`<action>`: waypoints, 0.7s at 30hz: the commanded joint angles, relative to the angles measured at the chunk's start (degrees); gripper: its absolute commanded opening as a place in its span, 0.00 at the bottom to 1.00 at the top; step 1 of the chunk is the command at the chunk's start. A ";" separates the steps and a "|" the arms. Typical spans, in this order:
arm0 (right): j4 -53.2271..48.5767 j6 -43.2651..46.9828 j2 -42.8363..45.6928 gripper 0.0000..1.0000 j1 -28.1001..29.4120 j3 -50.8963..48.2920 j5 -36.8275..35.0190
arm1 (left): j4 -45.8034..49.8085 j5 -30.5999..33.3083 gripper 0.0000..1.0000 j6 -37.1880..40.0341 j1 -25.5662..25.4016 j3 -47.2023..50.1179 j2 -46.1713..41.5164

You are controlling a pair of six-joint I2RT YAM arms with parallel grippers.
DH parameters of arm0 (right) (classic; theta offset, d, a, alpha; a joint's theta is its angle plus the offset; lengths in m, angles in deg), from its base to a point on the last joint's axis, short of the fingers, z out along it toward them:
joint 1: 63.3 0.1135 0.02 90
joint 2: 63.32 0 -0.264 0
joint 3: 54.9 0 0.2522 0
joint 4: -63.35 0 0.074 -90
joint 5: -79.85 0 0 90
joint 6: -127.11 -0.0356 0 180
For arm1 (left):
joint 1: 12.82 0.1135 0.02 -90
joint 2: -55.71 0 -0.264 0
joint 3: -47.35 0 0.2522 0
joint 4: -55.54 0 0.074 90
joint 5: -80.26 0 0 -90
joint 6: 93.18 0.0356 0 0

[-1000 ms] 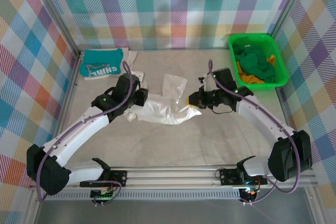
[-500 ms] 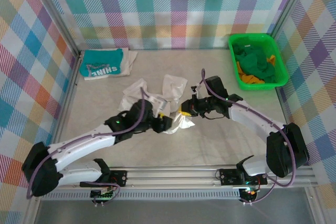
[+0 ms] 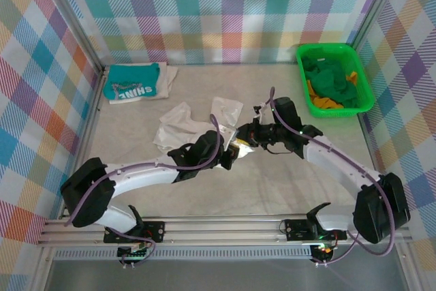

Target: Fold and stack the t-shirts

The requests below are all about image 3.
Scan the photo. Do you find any white t-shirt with red print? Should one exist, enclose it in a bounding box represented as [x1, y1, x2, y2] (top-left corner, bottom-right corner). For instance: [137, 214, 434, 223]
[152, 96, 255, 161]

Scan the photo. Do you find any crumpled yellow t-shirt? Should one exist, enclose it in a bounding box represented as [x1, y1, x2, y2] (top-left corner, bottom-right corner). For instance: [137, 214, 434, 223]
[305, 71, 359, 110]

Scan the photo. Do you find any crumpled green t-shirt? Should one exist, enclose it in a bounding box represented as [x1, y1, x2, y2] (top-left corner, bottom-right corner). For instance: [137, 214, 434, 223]
[302, 52, 362, 110]

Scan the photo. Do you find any green plastic basket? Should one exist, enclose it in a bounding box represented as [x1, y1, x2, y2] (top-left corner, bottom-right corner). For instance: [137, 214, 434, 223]
[295, 42, 376, 119]

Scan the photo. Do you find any right controller circuit board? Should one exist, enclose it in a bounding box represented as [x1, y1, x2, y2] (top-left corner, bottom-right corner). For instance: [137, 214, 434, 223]
[309, 241, 338, 266]

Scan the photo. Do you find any controller circuit board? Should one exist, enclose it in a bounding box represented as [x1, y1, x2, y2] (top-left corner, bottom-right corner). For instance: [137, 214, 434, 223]
[309, 241, 338, 266]
[116, 241, 153, 270]

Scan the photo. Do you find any left controller circuit board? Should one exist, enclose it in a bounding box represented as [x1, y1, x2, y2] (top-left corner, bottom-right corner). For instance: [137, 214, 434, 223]
[116, 241, 153, 270]

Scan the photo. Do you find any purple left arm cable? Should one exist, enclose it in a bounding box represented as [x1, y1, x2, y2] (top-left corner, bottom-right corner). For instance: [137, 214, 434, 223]
[63, 113, 228, 268]

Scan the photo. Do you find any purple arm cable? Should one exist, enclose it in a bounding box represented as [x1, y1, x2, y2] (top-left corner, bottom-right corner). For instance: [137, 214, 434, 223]
[63, 113, 228, 268]
[268, 86, 398, 266]

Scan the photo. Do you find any aluminium mounting rail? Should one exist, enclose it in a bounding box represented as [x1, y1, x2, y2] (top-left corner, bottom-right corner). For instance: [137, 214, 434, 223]
[36, 214, 414, 247]

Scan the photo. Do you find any aluminium table side rail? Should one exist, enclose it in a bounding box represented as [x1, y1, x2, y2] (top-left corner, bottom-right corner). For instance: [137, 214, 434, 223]
[356, 113, 384, 176]
[73, 67, 110, 169]

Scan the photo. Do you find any slotted grey cable duct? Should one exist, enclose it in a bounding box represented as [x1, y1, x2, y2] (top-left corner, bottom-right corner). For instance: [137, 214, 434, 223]
[53, 248, 313, 260]

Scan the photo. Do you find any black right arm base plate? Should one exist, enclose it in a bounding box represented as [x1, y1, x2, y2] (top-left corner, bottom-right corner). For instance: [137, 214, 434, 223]
[284, 218, 348, 241]

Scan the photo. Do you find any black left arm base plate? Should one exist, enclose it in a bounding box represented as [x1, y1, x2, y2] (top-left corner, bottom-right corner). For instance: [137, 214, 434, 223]
[103, 221, 166, 244]

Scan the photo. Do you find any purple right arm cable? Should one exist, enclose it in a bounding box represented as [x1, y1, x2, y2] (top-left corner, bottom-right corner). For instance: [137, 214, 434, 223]
[268, 86, 398, 266]

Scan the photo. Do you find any aluminium frame post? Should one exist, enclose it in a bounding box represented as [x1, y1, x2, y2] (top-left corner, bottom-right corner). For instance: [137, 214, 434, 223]
[33, 0, 107, 73]
[346, 0, 409, 52]

